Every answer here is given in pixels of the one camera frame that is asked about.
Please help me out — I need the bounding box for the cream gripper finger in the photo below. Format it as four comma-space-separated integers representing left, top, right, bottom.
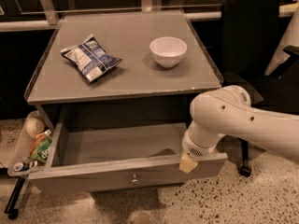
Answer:
179, 152, 198, 174

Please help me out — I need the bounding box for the green snack bag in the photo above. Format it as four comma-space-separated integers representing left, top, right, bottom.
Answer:
29, 130, 52, 163

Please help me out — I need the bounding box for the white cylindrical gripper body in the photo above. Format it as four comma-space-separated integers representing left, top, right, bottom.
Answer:
182, 121, 224, 158

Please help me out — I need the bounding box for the white ceramic bowl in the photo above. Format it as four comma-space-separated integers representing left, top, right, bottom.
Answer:
149, 36, 188, 68

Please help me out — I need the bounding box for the black tray stand leg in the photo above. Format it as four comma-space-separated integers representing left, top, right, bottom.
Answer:
4, 177, 25, 219

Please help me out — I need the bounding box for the beige round object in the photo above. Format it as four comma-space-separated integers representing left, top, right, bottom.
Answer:
25, 118, 45, 138

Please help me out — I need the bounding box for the clear plastic side tray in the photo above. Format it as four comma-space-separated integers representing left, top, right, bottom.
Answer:
7, 111, 53, 176

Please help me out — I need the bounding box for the grey drawer cabinet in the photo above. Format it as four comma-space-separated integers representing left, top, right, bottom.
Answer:
23, 10, 224, 194

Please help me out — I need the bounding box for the grey top drawer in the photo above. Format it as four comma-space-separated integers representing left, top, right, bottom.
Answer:
27, 105, 229, 195

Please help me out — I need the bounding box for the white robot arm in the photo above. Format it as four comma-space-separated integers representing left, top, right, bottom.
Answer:
179, 8, 299, 174

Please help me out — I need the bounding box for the blue white chip bag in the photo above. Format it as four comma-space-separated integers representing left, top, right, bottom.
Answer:
61, 35, 122, 83

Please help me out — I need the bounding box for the metal soda can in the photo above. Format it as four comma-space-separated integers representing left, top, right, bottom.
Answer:
13, 161, 29, 172

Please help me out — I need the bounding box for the black office chair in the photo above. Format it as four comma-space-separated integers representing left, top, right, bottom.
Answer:
214, 0, 299, 177

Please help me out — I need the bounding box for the metal window railing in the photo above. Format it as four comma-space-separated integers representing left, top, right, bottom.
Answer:
0, 0, 299, 34

